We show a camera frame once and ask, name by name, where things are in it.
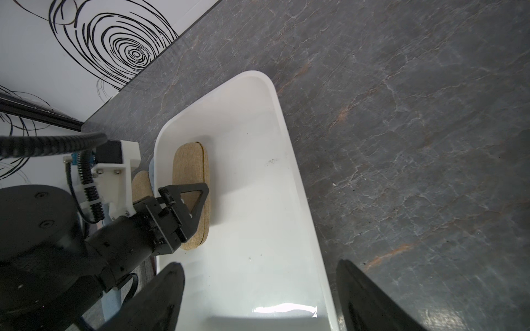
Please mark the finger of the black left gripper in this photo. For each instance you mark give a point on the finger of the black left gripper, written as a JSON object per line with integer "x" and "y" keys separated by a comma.
{"x": 187, "y": 206}

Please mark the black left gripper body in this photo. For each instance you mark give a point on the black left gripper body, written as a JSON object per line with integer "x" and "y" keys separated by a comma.
{"x": 162, "y": 221}

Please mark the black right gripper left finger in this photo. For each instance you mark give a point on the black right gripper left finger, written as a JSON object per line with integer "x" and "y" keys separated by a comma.
{"x": 156, "y": 307}

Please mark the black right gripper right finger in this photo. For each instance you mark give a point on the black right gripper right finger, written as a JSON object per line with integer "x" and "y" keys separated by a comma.
{"x": 365, "y": 306}

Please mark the tan fabric glasses case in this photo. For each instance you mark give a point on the tan fabric glasses case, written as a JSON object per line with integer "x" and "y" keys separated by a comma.
{"x": 191, "y": 166}

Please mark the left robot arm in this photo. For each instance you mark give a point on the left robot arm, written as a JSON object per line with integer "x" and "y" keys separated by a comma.
{"x": 51, "y": 274}

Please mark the white plastic storage box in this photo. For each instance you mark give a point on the white plastic storage box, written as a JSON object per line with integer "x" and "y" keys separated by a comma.
{"x": 261, "y": 267}

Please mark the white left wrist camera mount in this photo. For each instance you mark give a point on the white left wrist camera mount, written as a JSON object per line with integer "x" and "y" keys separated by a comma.
{"x": 103, "y": 188}

